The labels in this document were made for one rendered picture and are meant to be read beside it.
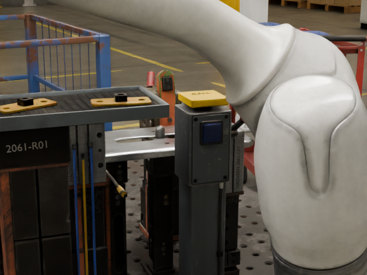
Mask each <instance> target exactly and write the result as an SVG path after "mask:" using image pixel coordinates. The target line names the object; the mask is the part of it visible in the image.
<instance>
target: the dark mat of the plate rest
mask: <svg viewBox="0 0 367 275"><path fill-rule="evenodd" d="M114 93H126V94H127V98H129V97H149V96H147V95H146V94H144V93H143V92H142V91H140V90H135V91H120V92H105V93H90V94H75V95H59V96H50V97H35V98H33V100H35V99H41V98H45V99H49V100H53V101H56V102H57V105H52V106H47V107H41V108H37V109H32V110H26V111H21V112H15V113H10V114H4V113H1V112H0V117H10V116H24V115H38V114H46V113H59V112H73V111H87V110H100V109H114V108H122V107H135V106H149V105H160V104H159V103H157V102H156V101H154V100H153V99H152V98H150V97H149V99H150V100H151V104H149V105H125V106H99V107H94V106H92V105H91V99H102V98H114ZM13 103H17V99H5V100H0V106H2V105H8V104H13Z"/></svg>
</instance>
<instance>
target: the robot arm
mask: <svg viewBox="0 0 367 275"><path fill-rule="evenodd" d="M45 1H48V2H51V3H55V4H58V5H61V6H64V7H67V8H71V9H74V10H78V11H81V12H84V13H88V14H91V15H94V16H98V17H102V18H104V19H108V20H111V21H115V22H118V23H121V24H124V25H128V26H131V27H135V28H138V29H142V30H145V31H148V32H151V33H155V34H158V35H162V36H164V37H167V38H170V39H172V40H175V41H178V42H180V43H182V44H184V45H186V46H188V47H190V48H191V49H192V50H194V51H196V52H197V53H199V54H200V55H201V56H203V57H204V58H205V59H207V60H208V61H209V62H210V63H211V64H212V65H213V66H214V67H215V68H216V69H217V70H218V71H219V73H220V74H221V75H222V77H223V79H224V83H225V86H226V101H227V102H228V103H229V104H230V105H231V106H232V107H233V108H234V110H235V111H236V112H237V113H238V115H239V116H240V117H241V119H242V120H243V121H244V122H245V124H246V125H247V127H248V128H249V130H250V131H251V133H252V134H253V136H254V137H255V145H254V170H255V176H256V184H257V190H258V199H259V205H260V209H261V214H262V219H263V222H264V225H265V227H266V229H267V230H268V232H269V235H270V238H271V242H270V245H271V252H272V255H273V262H274V273H275V275H367V109H366V107H365V105H364V103H363V101H362V99H361V96H360V91H359V88H358V84H357V82H356V78H355V76H354V73H353V71H352V68H351V66H350V64H349V62H348V60H347V59H346V57H345V56H344V54H343V53H342V52H341V51H340V50H339V49H338V48H337V47H336V46H335V45H334V44H333V43H331V42H330V41H328V40H327V39H326V38H324V37H322V36H319V35H316V34H313V33H309V32H303V31H301V30H298V29H296V28H294V27H293V26H291V25H290V24H288V23H285V24H282V25H278V26H264V25H261V24H258V23H256V22H254V21H252V20H251V19H249V18H248V17H246V16H244V15H243V14H241V13H239V12H238V11H236V10H234V9H233V8H231V7H229V6H228V5H226V4H224V3H223V2H221V1H219V0H45Z"/></svg>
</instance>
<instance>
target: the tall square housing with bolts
mask: <svg viewBox="0 0 367 275"><path fill-rule="evenodd" d="M69 132H70V156H71V161H70V165H69V166H68V182H69V205H70V216H69V219H70V229H71V232H70V235H71V242H72V266H73V275H109V266H108V247H107V245H106V244H105V232H104V196H103V186H107V185H108V182H107V180H106V157H105V123H96V124H83V125H71V126H69Z"/></svg>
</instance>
